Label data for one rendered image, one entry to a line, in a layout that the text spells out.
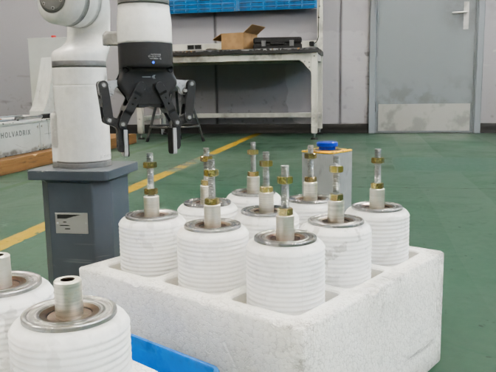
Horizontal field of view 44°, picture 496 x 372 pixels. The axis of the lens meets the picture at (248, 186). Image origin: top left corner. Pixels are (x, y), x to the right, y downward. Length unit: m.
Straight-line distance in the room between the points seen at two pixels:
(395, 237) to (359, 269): 0.12
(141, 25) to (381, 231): 0.44
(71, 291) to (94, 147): 0.60
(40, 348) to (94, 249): 0.60
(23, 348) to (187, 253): 0.34
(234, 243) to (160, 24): 0.31
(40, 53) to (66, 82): 3.49
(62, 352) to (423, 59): 5.60
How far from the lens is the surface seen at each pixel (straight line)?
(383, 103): 5.93
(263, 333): 0.70
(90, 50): 1.09
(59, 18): 1.08
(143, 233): 0.86
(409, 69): 5.94
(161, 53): 0.85
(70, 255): 1.10
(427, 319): 0.97
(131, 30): 0.85
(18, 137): 3.75
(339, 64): 5.95
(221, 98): 6.10
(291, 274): 0.71
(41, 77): 4.50
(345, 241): 0.80
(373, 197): 0.93
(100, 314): 0.52
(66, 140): 1.09
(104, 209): 1.08
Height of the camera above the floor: 0.43
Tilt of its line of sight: 9 degrees down
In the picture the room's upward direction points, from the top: 1 degrees counter-clockwise
